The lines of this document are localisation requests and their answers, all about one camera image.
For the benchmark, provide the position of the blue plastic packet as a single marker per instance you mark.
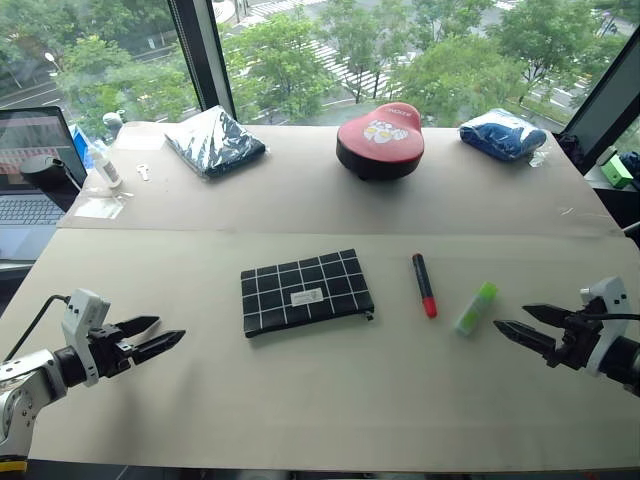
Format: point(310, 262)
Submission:
point(82, 145)

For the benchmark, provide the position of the black computer mouse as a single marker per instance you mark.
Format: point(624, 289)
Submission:
point(42, 172)

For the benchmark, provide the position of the laptop computer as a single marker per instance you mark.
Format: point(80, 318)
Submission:
point(30, 210)

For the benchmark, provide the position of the small white bottle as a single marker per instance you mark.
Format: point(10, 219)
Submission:
point(106, 167)

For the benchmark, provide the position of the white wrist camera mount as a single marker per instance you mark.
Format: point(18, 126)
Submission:
point(607, 300)
point(82, 310)

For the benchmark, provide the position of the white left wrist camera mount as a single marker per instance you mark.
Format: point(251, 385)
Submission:
point(82, 310)

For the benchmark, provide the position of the black grid pencil pouch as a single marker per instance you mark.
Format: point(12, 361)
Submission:
point(305, 292)

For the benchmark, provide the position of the dark blue cloth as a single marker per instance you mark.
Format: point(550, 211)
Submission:
point(631, 167)

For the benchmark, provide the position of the red black marker pen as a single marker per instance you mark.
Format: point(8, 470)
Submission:
point(424, 285)

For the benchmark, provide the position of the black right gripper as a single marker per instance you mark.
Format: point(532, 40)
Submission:
point(577, 340)

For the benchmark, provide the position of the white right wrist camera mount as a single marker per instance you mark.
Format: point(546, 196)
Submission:
point(607, 300)

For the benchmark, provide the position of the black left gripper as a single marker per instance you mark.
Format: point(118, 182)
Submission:
point(107, 350)

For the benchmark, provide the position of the green box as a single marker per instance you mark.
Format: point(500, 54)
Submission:
point(616, 172)

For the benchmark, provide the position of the dark slanted window frame post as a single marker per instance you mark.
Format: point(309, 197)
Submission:
point(605, 105)

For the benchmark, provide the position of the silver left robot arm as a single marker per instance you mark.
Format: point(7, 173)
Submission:
point(25, 375)

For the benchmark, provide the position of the grey round object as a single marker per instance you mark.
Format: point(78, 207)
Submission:
point(112, 122)

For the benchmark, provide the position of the clear flat plastic bag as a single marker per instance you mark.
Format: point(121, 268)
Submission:
point(100, 206)

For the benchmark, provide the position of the small white key-shaped piece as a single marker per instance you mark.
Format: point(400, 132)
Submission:
point(143, 172)

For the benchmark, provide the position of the bagged navy white cloth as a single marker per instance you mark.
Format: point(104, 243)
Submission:
point(220, 142)

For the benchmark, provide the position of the green glue stick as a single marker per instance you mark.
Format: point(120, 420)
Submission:
point(475, 310)

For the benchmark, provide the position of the bagged blue cloth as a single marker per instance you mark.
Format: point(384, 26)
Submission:
point(500, 135)

